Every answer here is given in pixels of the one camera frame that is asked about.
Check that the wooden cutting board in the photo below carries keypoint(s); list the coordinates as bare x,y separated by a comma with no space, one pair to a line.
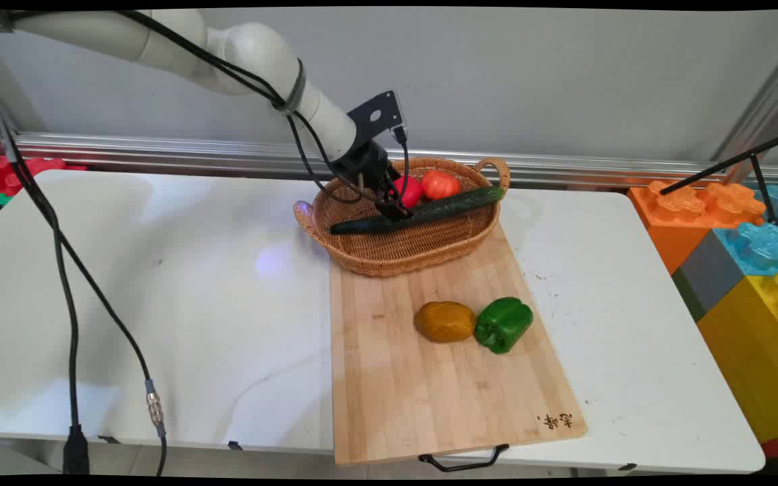
429,398

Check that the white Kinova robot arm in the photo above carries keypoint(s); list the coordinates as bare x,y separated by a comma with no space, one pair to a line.
254,47

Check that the orange ribbed tomato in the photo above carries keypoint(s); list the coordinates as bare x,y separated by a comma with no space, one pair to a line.
439,185

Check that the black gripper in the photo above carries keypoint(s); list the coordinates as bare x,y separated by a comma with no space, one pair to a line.
362,167

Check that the aluminium frame rail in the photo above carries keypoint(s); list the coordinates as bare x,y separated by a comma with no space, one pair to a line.
159,154

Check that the black tripod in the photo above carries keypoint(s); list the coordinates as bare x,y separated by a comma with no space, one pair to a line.
699,177

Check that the green bell pepper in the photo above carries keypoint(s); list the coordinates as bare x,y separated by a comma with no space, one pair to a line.
502,325

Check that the grey foam building block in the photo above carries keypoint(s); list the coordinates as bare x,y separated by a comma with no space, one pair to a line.
710,277

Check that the blue foam building block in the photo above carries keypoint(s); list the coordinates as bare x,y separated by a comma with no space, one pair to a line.
760,250

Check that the orange foam building block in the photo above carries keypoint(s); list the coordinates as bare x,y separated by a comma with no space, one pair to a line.
672,229

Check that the dark green cucumber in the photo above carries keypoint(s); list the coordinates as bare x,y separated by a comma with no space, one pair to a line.
460,202

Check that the slanted aluminium frame post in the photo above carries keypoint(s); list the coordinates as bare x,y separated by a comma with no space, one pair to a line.
767,108

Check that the black wrist camera mount bracket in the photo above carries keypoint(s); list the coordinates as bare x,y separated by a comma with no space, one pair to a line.
375,116

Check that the red foam building block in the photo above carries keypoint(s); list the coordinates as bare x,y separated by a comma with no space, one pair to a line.
4,175

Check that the red tomato left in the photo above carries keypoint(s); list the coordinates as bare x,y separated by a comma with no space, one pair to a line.
411,191

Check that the woven wicker basket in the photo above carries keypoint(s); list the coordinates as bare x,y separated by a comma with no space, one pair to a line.
402,253

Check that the yellow-brown potato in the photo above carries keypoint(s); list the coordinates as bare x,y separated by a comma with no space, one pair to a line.
444,322

